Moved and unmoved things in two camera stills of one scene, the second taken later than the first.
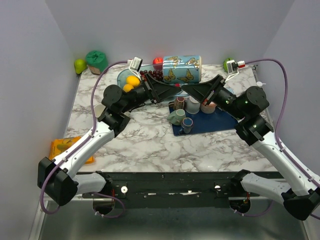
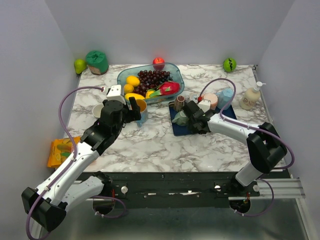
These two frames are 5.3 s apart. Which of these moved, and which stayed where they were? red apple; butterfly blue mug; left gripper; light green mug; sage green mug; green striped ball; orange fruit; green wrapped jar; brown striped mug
Moved: sage green mug; left gripper; butterfly blue mug
Stayed: brown striped mug; orange fruit; light green mug; green striped ball; green wrapped jar; red apple
